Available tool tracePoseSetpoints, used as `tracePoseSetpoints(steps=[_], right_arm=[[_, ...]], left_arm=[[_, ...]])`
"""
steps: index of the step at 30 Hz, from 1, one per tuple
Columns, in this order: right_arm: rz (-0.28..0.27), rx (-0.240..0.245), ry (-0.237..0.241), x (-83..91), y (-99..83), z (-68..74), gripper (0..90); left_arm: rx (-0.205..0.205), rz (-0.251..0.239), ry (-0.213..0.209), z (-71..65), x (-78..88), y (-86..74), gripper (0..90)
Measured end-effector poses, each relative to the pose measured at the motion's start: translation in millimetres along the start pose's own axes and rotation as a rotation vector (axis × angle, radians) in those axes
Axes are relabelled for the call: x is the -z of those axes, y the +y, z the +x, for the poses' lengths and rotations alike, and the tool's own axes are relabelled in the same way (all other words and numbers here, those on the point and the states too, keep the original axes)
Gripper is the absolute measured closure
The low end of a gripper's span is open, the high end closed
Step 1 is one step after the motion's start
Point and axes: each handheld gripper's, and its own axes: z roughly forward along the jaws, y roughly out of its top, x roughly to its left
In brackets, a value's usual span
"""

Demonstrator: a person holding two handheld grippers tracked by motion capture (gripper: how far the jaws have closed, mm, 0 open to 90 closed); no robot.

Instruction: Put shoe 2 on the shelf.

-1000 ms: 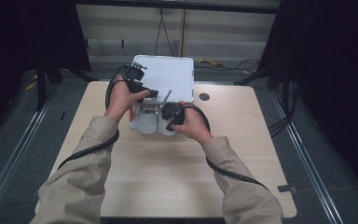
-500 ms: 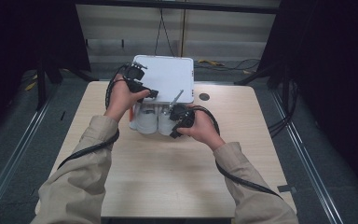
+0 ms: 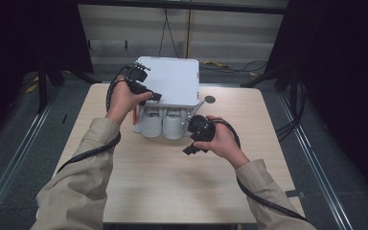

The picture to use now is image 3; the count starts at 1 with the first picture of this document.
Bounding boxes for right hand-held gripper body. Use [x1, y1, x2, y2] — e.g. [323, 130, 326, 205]
[181, 99, 217, 143]

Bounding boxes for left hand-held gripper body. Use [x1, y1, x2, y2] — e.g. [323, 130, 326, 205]
[126, 60, 152, 95]

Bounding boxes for white sneaker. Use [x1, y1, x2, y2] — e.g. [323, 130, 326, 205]
[139, 106, 165, 139]
[162, 107, 188, 141]

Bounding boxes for white shoe rack orange posts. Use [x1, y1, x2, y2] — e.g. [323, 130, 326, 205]
[132, 56, 201, 139]

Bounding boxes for person's left hand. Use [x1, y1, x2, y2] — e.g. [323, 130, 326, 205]
[105, 76, 153, 125]

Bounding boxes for person's right hand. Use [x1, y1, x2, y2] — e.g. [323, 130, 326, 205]
[194, 115, 251, 171]

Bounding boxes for thin vertical pole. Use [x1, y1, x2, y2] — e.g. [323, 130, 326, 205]
[185, 9, 193, 59]

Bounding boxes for black horizontal beam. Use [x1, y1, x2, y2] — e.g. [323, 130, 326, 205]
[76, 0, 290, 15]

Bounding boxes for black metal stand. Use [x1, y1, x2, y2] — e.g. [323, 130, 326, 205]
[36, 57, 94, 114]
[241, 68, 301, 111]

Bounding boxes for grey tape strip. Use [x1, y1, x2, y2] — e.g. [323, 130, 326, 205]
[285, 189, 306, 198]

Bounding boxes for black curtain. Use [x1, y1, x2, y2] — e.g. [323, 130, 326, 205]
[264, 0, 368, 200]
[0, 0, 94, 145]

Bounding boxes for hanging black cable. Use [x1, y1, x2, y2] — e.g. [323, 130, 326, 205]
[158, 8, 180, 59]

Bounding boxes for black floor cables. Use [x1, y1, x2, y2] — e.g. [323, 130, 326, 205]
[200, 59, 269, 75]

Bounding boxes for right hand-held gripper black cable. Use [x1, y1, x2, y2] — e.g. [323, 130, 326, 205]
[208, 118, 311, 223]

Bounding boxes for bundle of black cables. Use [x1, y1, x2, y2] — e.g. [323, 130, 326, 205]
[275, 83, 309, 142]

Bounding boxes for metal floor rail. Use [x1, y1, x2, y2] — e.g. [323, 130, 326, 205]
[0, 95, 62, 222]
[279, 92, 355, 230]

